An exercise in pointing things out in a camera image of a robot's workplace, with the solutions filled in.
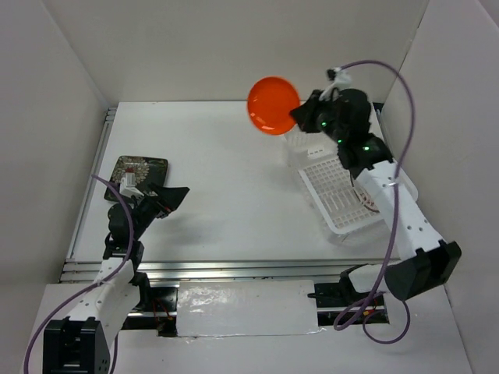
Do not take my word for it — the aluminium frame rail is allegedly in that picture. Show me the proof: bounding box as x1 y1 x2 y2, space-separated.
58 104 402 285

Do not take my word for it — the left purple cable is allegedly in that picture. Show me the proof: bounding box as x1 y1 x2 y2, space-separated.
23 174 137 374

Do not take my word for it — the white sunburst pattern plate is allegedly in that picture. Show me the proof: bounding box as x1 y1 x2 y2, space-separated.
349 175 379 213

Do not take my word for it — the white plastic dish rack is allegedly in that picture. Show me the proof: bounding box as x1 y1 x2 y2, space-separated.
280 130 419 235

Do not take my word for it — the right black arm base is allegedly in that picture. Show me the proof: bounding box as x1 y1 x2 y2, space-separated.
307 270 389 326

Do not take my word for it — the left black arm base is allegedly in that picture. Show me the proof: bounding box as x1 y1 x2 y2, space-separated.
122 273 178 337

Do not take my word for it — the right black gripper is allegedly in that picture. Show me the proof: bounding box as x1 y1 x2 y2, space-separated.
289 89 347 143

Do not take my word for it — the white foil covered panel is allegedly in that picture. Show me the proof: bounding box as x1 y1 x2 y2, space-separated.
176 280 320 337

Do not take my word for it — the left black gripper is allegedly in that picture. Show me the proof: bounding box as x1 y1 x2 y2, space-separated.
131 182 189 240

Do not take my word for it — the orange round plate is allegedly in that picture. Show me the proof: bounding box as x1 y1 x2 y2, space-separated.
246 76 300 136

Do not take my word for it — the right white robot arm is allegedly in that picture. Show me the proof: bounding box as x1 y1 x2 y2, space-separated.
290 89 462 301

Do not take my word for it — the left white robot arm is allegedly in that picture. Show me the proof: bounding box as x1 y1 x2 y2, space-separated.
42 184 189 373

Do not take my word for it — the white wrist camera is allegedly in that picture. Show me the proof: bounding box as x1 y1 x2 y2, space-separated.
119 172 143 198
319 67 352 101

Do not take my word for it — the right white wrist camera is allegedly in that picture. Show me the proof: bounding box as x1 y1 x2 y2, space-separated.
319 67 352 101

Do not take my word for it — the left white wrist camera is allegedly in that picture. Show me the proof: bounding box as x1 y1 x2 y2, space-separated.
119 172 143 198

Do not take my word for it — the black square floral plate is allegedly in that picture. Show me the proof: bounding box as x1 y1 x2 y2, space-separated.
110 156 168 203

